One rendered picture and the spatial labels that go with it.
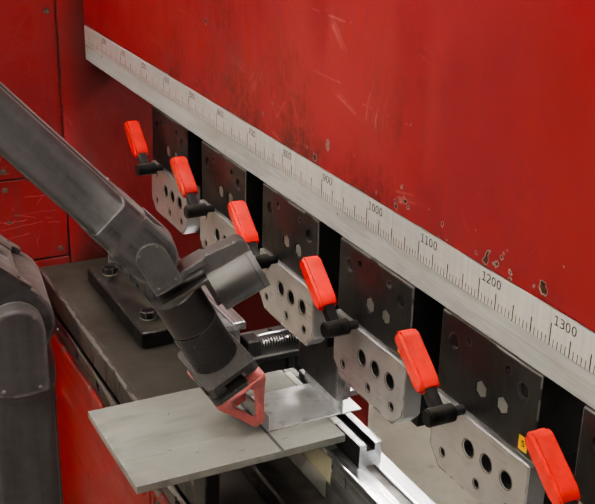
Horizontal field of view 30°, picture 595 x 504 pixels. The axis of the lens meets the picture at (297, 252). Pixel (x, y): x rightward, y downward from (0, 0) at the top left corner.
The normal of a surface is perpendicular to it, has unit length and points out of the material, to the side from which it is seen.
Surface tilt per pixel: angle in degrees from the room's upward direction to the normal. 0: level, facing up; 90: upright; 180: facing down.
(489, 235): 90
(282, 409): 0
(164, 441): 0
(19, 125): 79
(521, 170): 90
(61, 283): 0
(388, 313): 90
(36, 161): 83
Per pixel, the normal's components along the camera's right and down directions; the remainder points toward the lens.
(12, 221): 0.45, 0.35
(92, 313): 0.03, -0.93
